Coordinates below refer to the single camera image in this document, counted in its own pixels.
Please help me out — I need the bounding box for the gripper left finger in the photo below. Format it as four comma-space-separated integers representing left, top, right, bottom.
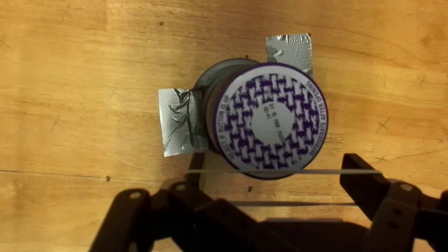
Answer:
89, 151, 291, 252

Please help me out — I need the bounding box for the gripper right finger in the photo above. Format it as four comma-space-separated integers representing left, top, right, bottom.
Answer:
339, 153, 448, 252

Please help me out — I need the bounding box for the white elastic band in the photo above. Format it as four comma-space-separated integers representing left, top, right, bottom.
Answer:
184, 169, 383, 207

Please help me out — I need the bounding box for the bottle with purple patterned lid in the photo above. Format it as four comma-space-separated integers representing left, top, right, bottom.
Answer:
194, 58, 329, 180

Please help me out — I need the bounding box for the strip of silver duct tape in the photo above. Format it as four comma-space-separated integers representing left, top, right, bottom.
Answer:
158, 87, 210, 158
266, 33, 313, 76

